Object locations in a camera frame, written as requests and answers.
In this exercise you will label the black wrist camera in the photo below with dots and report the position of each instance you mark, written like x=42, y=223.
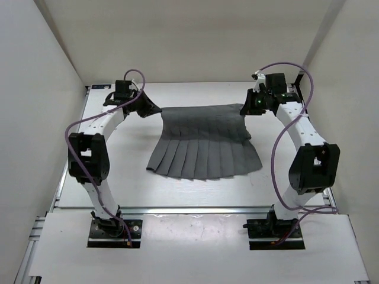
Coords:
x=125, y=90
x=275, y=86

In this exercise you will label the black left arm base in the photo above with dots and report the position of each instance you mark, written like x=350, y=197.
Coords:
x=110, y=233

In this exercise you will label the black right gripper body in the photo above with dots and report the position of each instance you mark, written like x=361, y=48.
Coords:
x=262, y=100

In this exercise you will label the aluminium right frame rail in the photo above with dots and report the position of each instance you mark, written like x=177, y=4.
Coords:
x=315, y=165

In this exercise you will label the grey pleated skirt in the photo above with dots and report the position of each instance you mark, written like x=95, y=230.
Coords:
x=204, y=143

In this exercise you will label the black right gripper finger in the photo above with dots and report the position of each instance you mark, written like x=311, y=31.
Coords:
x=249, y=105
x=256, y=112

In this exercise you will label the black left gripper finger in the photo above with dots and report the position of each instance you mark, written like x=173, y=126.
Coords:
x=143, y=113
x=148, y=103

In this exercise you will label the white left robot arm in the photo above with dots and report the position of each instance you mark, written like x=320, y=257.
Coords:
x=88, y=160

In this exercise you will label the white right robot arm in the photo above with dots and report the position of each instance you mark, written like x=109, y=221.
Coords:
x=284, y=208

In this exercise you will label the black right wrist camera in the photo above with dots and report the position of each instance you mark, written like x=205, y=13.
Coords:
x=275, y=86

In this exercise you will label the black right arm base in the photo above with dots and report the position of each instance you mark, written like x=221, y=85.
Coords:
x=272, y=233

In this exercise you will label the blue left corner label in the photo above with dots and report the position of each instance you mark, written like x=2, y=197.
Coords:
x=101, y=86

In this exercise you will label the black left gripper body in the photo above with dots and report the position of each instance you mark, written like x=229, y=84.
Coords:
x=140, y=103

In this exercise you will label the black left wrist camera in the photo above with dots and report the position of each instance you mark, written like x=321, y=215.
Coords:
x=125, y=90

